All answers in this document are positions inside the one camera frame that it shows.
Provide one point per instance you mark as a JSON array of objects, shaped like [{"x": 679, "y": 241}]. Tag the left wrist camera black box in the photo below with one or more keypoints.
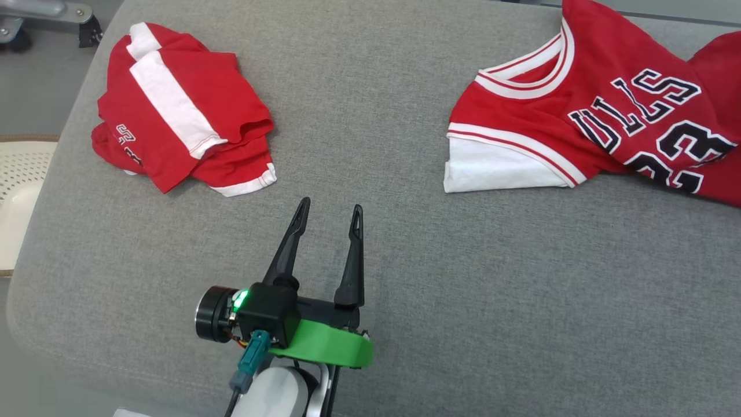
[{"x": 269, "y": 315}]

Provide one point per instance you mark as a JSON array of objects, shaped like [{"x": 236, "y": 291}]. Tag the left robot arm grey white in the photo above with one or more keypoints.
[{"x": 278, "y": 394}]

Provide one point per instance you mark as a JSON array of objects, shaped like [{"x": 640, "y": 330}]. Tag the red basketball jersey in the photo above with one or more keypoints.
[{"x": 608, "y": 87}]

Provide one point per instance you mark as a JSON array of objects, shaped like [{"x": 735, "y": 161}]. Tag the red shorts white stripe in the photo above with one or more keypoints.
[{"x": 168, "y": 116}]

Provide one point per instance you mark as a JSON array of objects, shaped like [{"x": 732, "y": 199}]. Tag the metal leg with black caster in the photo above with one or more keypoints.
[{"x": 52, "y": 11}]

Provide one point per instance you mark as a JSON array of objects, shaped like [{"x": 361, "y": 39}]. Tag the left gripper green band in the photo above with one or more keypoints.
[{"x": 330, "y": 347}]

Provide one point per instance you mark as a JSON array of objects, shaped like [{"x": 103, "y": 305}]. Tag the white perforated laundry basket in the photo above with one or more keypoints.
[{"x": 20, "y": 191}]

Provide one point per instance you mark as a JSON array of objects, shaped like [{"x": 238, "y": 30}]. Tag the grey fabric sofa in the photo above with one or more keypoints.
[{"x": 405, "y": 289}]

